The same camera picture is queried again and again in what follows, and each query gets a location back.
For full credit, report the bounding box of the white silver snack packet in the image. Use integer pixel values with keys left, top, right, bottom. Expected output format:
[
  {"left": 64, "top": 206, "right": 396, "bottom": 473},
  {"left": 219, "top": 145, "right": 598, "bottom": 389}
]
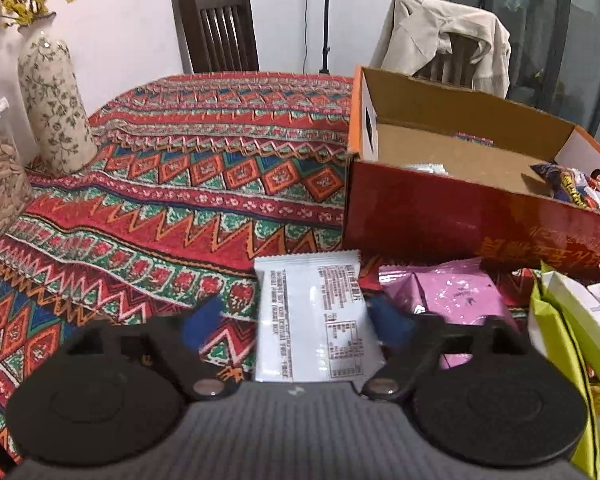
[{"left": 254, "top": 250, "right": 386, "bottom": 383}]

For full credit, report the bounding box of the dark wooden chair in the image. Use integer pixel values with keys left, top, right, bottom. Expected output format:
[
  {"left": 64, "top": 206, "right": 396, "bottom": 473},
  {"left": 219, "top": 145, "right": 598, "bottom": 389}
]
[{"left": 174, "top": 0, "right": 261, "bottom": 75}]

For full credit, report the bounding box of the small white snack packet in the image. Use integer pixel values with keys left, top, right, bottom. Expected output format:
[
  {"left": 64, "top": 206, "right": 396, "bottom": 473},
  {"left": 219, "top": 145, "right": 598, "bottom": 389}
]
[{"left": 405, "top": 161, "right": 449, "bottom": 176}]

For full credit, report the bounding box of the floral ceramic vase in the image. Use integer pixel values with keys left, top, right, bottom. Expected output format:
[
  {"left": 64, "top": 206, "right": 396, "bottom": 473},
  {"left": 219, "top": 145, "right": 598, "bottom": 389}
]
[{"left": 17, "top": 12, "right": 98, "bottom": 176}]

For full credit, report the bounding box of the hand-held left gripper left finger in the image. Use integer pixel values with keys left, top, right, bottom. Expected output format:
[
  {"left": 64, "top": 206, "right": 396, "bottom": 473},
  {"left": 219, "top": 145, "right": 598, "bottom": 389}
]
[{"left": 65, "top": 296, "right": 231, "bottom": 402}]

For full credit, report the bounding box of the beige jacket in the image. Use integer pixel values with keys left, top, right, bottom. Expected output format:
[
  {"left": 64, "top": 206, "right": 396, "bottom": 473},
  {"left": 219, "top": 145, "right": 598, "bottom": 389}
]
[{"left": 369, "top": 0, "right": 512, "bottom": 100}]

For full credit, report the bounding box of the studio light on stand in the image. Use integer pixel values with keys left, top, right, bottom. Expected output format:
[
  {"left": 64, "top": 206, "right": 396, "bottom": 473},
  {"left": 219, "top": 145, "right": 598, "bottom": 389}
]
[{"left": 319, "top": 0, "right": 332, "bottom": 75}]

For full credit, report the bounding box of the red orange cardboard box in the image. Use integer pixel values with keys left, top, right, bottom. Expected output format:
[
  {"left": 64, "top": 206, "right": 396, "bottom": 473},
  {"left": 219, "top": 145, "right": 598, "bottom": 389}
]
[{"left": 342, "top": 66, "right": 600, "bottom": 281}]

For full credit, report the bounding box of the wooden chair under jacket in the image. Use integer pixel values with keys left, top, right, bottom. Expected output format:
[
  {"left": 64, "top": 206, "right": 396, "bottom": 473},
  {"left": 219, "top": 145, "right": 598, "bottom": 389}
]
[{"left": 412, "top": 32, "right": 481, "bottom": 92}]

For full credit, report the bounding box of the red patterned tablecloth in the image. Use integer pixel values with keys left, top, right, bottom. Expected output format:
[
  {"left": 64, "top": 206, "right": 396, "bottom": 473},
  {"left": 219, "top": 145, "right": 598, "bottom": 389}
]
[{"left": 0, "top": 71, "right": 536, "bottom": 480}]

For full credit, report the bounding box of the black light cable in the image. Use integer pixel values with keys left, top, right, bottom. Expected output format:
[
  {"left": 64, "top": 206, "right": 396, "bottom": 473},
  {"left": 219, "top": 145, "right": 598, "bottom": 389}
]
[{"left": 303, "top": 0, "right": 312, "bottom": 75}]

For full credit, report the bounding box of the green snack packet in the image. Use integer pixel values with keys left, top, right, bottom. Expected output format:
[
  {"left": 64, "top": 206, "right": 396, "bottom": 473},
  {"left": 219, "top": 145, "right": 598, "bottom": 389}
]
[
  {"left": 540, "top": 262, "right": 600, "bottom": 403},
  {"left": 527, "top": 280, "right": 600, "bottom": 480}
]

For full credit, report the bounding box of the colourful red orange snack packet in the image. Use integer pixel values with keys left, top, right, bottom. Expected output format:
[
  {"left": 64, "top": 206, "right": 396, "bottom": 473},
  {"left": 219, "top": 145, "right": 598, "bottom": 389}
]
[{"left": 530, "top": 162, "right": 600, "bottom": 218}]

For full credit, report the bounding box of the pink snack packet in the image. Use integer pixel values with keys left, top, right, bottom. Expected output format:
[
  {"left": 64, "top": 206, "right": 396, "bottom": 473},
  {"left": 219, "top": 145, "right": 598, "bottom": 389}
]
[{"left": 377, "top": 257, "right": 520, "bottom": 371}]

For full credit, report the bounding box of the black framed glass sliding door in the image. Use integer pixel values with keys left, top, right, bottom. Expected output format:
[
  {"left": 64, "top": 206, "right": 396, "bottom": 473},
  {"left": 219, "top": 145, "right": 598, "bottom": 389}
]
[{"left": 394, "top": 0, "right": 600, "bottom": 153}]

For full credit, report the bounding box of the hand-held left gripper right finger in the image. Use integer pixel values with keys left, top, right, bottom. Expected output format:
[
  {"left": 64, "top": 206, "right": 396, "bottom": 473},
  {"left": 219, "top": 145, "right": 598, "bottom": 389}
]
[{"left": 362, "top": 295, "right": 523, "bottom": 403}]

